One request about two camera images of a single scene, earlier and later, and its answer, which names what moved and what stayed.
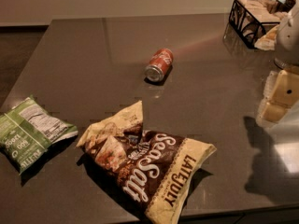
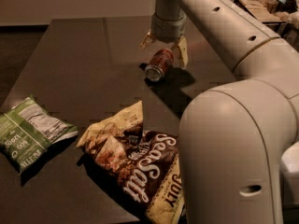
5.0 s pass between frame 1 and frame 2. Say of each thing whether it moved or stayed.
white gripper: moved
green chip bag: stayed
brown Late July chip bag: stayed
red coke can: stayed
